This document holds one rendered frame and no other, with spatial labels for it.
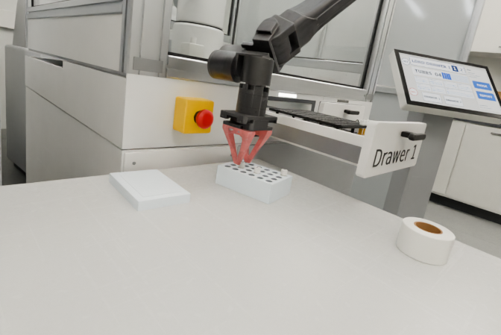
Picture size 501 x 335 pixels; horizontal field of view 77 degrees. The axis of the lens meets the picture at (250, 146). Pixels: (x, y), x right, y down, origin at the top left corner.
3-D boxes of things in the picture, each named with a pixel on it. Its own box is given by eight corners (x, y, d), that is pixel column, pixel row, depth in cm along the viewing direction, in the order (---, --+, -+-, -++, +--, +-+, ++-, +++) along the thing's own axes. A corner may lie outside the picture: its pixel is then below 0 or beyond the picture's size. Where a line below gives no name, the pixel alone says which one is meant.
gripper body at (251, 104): (218, 119, 58) (224, 79, 57) (252, 119, 66) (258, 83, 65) (244, 127, 55) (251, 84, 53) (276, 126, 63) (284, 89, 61)
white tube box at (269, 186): (289, 193, 63) (292, 175, 62) (268, 204, 56) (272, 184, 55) (239, 175, 69) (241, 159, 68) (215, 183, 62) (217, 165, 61)
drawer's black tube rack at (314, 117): (370, 149, 83) (376, 125, 82) (335, 154, 71) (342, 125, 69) (303, 130, 98) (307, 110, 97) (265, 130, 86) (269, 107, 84)
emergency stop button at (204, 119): (214, 129, 66) (216, 110, 65) (198, 130, 63) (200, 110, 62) (206, 126, 68) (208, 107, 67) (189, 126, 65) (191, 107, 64)
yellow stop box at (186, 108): (212, 134, 69) (217, 101, 67) (184, 135, 64) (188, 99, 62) (199, 129, 72) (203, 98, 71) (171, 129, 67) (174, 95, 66)
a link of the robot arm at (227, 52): (280, 17, 57) (291, 54, 64) (229, 14, 63) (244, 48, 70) (250, 63, 53) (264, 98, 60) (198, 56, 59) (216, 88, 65)
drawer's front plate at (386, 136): (415, 166, 81) (427, 123, 78) (362, 178, 60) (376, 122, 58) (408, 163, 82) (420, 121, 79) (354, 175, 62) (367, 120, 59)
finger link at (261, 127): (218, 160, 62) (224, 113, 60) (241, 157, 67) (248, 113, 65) (244, 170, 58) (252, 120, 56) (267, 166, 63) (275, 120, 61)
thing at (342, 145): (407, 158, 80) (414, 135, 79) (360, 167, 62) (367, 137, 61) (287, 124, 108) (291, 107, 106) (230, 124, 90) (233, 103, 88)
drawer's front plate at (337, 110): (358, 133, 124) (365, 106, 122) (317, 135, 104) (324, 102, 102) (355, 133, 126) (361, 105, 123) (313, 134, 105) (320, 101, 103)
